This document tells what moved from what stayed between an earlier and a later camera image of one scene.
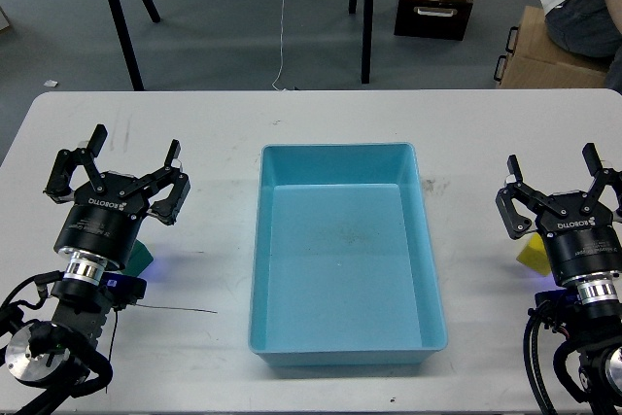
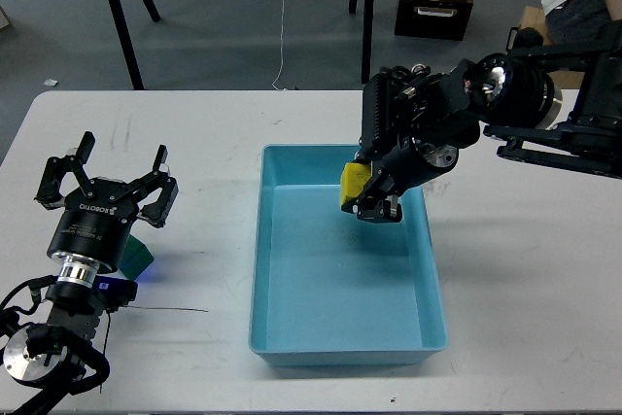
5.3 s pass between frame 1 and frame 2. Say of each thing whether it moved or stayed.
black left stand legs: stayed
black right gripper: moved
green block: stayed
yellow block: moved
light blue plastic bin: stayed
